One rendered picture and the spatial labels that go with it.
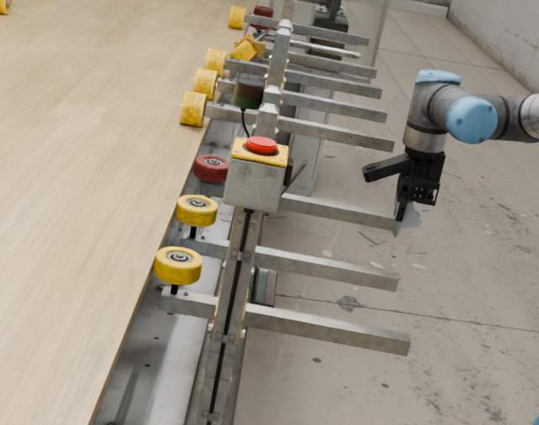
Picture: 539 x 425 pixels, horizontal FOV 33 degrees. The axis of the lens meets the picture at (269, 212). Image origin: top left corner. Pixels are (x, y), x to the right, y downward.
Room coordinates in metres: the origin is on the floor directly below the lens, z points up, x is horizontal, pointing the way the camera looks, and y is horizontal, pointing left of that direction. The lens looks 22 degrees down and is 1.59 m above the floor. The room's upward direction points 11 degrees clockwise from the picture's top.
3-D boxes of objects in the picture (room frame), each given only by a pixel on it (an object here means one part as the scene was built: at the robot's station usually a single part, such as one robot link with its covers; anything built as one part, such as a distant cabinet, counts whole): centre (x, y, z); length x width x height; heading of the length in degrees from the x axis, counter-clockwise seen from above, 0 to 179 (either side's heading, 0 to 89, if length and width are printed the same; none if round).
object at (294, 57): (2.90, -0.07, 0.95); 0.36 x 0.03 x 0.03; 91
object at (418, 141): (1.91, -0.30, 1.05); 0.10 x 0.09 x 0.05; 1
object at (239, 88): (1.86, 0.09, 1.10); 0.06 x 0.06 x 0.02
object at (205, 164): (1.90, 0.14, 0.85); 0.08 x 0.08 x 0.11
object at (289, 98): (2.40, -0.01, 0.95); 0.50 x 0.04 x 0.04; 91
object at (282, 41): (2.11, 0.05, 0.94); 0.03 x 0.03 x 0.48; 1
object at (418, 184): (1.91, -0.30, 0.97); 0.09 x 0.08 x 0.12; 91
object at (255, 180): (1.10, 0.03, 1.18); 0.07 x 0.07 x 0.08; 1
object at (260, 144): (1.10, 0.03, 1.22); 0.04 x 0.04 x 0.02
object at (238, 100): (1.86, 0.09, 1.07); 0.06 x 0.06 x 0.02
